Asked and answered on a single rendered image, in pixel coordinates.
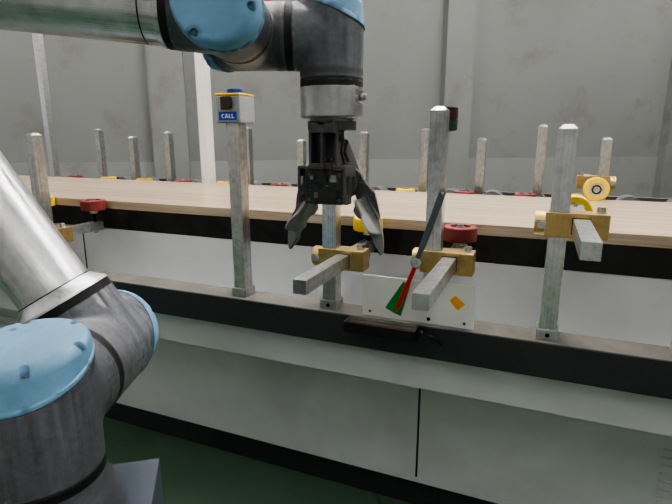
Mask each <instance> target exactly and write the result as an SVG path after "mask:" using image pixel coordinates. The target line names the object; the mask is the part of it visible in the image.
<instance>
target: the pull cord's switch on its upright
mask: <svg viewBox="0 0 672 504"><path fill-rule="evenodd" d="M44 35H45V34H38V33H32V40H33V48H34V55H35V63H36V71H37V78H38V86H39V94H40V101H41V109H42V117H43V124H44V132H45V140H46V147H47V155H48V163H49V170H50V177H61V176H60V168H59V161H58V153H57V145H56V137H55V129H54V121H53V113H52V105H51V97H50V89H49V81H48V73H47V65H46V57H45V49H44V41H43V36H44Z"/></svg>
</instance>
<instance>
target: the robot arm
mask: <svg viewBox="0 0 672 504"><path fill-rule="evenodd" d="M0 30H10V31H19V32H28V33H38V34H47V35H56V36H66V37H75V38H84V39H93V40H103V41H112V42H121V43H131V44H140V45H149V46H158V47H164V48H166V49H168V50H178V51H185V52H194V53H202V55H203V58H204V60H205V61H206V63H207V65H208V66H209V67H210V68H211V69H213V70H216V71H222V72H226V73H231V72H234V71H295V72H300V87H301V88H300V109H301V117H302V118H303V119H310V121H308V130H309V164H308V165H301V166H298V192H297V197H296V207H295V210H294V212H293V214H292V216H291V218H290V219H289V220H288V221H287V223H286V225H285V229H286V230H288V248H289V249H292V248H293V247H294V245H295V244H296V243H297V242H298V240H299V239H300V238H301V237H300V236H301V231H302V230H303V229H304V228H305V227H306V225H307V221H308V219H309V217H310V216H312V215H314V214H315V213H316V212H317V210H318V208H319V207H318V204H324V205H349V204H351V197H352V196H354V195H355V196H356V199H354V200H353V201H354V204H355V207H354V209H353V212H354V213H355V215H356V217H357V218H359V219H361V221H362V224H363V226H364V228H365V230H366V231H367V233H368V234H370V236H371V237H372V240H373V245H374V247H375V249H376V250H377V252H378V253H379V255H380V256H381V255H382V254H383V251H384V235H383V228H382V223H381V218H380V217H381V216H380V211H379V206H378V201H377V197H376V194H375V192H374V190H373V188H372V187H371V186H370V184H369V183H368V182H367V181H366V180H365V179H364V177H363V174H361V172H360V170H359V167H358V165H357V162H356V159H355V157H354V154H353V152H352V149H351V146H350V144H349V141H348V140H345V139H344V131H352V130H356V121H353V119H361V118H362V117H363V100H366V99H367V95H366V94H365V93H363V59H364V31H365V24H364V8H363V4H362V1H361V0H298V1H291V2H287V1H286V2H285V1H264V0H0ZM301 176H303V183H302V184H301ZM0 287H1V288H2V289H3V291H4V292H5V293H6V295H7V296H8V297H9V298H10V300H11V301H12V302H13V304H14V305H15V306H16V307H17V309H18V317H17V321H16V324H13V325H9V326H6V327H3V328H0V504H128V498H127V491H126V488H125V486H124V483H123V482H122V480H121V479H120V477H119V476H118V474H117V473H116V471H115V470H114V468H113V467H112V465H111V464H110V462H109V461H108V459H107V455H106V446H105V438H104V429H103V419H104V416H105V414H106V413H107V412H108V411H109V410H110V409H111V407H112V406H113V405H114V404H115V403H116V401H117V400H118V399H119V398H120V397H121V395H122V394H123V393H124V392H125V390H126V389H127V388H128V387H129V386H130V384H131V383H132V382H133V381H134V380H135V378H136V377H137V376H138V375H139V374H140V373H141V372H142V371H143V370H144V369H145V367H146V366H147V365H148V363H149V361H150V359H151V357H152V355H153V353H154V351H155V349H156V346H157V343H158V338H159V326H158V322H157V318H156V316H155V314H154V313H153V311H152V310H151V307H150V306H149V305H148V304H147V303H146V302H145V301H144V300H143V299H142V298H141V297H139V296H138V295H136V294H134V293H131V292H129V291H125V290H118V289H117V288H116V287H115V286H114V284H113V283H112V281H111V280H110V279H109V277H108V276H107V275H106V274H103V273H97V272H92V271H89V270H87V269H86V268H85V266H84V265H83V264H82V262H81V261H80V260H79V258H78V257H77V255H76V254H75V253H74V251H73V250H72V249H71V247H70V246H69V244H68V243H67V242H66V240H65V239H64V238H63V236H62V235H61V233H60V232H59V231H58V229H57V228H56V227H55V225H54V224H53V222H52V221H51V220H50V218H49V217H48V216H47V214H46V213H45V211H44V210H43V209H42V207H41V206H40V205H39V203H38V202H37V200H36V199H35V198H34V196H33V195H32V194H31V192H30V191H29V189H28V188H27V187H26V185H25V184H24V183H23V181H22V180H21V178H20V177H19V176H18V174H17V173H16V172H15V170H14V169H13V167H12V166H11V165H10V163H9V162H8V161H7V159H6V158H5V156H4V155H3V154H2V152H1V151H0Z"/></svg>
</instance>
